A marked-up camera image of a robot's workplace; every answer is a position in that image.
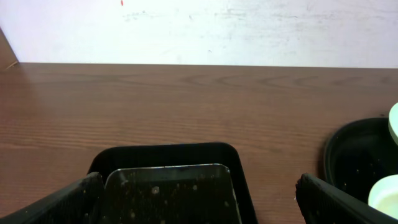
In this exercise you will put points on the black rectangular tray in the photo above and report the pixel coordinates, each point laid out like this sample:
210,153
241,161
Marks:
175,183

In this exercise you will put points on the green plate with stain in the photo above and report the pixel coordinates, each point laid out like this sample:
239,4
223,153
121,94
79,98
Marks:
393,123

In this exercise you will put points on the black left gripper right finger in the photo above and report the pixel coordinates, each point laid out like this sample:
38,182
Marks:
322,203

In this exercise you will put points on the light green plate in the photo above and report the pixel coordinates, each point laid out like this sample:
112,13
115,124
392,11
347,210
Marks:
383,196

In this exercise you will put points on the black round tray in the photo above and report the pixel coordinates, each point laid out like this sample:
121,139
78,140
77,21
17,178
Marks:
358,155

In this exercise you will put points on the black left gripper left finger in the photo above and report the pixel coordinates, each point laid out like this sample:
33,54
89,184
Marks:
76,203

